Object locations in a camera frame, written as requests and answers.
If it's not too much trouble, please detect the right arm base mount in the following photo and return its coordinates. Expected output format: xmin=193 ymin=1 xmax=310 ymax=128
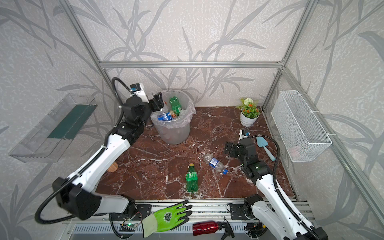
xmin=227 ymin=203 xmax=256 ymax=221

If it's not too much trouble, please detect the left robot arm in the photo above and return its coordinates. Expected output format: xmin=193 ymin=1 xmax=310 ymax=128
xmin=35 ymin=91 xmax=164 ymax=225

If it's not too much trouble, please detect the clear plastic wall shelf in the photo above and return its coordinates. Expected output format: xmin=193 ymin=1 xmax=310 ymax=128
xmin=9 ymin=94 xmax=97 ymax=163

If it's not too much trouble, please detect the white wire mesh basket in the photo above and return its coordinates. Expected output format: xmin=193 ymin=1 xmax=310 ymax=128
xmin=272 ymin=90 xmax=332 ymax=163

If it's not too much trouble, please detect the red spray bottle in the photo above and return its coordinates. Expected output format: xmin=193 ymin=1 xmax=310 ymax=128
xmin=193 ymin=218 xmax=235 ymax=240

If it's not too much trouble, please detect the green circuit board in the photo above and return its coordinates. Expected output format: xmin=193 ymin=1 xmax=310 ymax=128
xmin=119 ymin=223 xmax=140 ymax=233

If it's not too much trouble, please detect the aluminium frame rail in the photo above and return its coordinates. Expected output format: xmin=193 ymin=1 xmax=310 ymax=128
xmin=100 ymin=61 xmax=283 ymax=69

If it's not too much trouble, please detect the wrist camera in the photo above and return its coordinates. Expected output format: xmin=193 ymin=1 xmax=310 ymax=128
xmin=130 ymin=83 xmax=149 ymax=103
xmin=239 ymin=130 xmax=251 ymax=140

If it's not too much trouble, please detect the grey bin with plastic liner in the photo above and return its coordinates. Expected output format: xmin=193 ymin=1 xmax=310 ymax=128
xmin=151 ymin=90 xmax=196 ymax=145

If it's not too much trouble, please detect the light blue spatula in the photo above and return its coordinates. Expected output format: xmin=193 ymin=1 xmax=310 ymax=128
xmin=256 ymin=137 xmax=276 ymax=162

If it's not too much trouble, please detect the clear bottle red label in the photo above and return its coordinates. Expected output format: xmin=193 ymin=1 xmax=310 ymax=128
xmin=170 ymin=111 xmax=178 ymax=120

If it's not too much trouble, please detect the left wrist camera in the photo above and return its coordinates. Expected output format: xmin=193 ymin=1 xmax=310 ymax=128
xmin=130 ymin=83 xmax=149 ymax=103

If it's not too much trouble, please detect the green bottle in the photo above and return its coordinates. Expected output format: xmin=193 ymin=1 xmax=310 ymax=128
xmin=186 ymin=164 xmax=199 ymax=193
xmin=169 ymin=96 xmax=182 ymax=116

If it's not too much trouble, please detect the potted plant in white pot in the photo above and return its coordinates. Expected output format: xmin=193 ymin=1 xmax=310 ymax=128
xmin=237 ymin=98 xmax=261 ymax=127

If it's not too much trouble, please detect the small terracotta vase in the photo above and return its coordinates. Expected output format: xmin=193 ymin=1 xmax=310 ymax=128
xmin=107 ymin=162 xmax=119 ymax=173

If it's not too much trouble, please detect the crushed blue label bottle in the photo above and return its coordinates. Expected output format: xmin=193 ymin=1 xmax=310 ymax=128
xmin=204 ymin=154 xmax=228 ymax=175

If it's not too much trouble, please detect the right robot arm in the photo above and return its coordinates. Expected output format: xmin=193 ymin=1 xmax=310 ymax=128
xmin=224 ymin=137 xmax=329 ymax=240

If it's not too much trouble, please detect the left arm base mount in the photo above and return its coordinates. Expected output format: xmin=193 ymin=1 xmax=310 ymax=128
xmin=109 ymin=204 xmax=152 ymax=222

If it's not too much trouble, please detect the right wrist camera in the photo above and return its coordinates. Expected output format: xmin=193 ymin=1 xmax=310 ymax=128
xmin=239 ymin=130 xmax=251 ymax=140

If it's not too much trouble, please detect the green work glove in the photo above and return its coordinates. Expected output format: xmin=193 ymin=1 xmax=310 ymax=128
xmin=142 ymin=200 xmax=193 ymax=238

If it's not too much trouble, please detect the clear bottle blue label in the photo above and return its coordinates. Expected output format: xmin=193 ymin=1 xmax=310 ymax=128
xmin=157 ymin=112 xmax=173 ymax=121

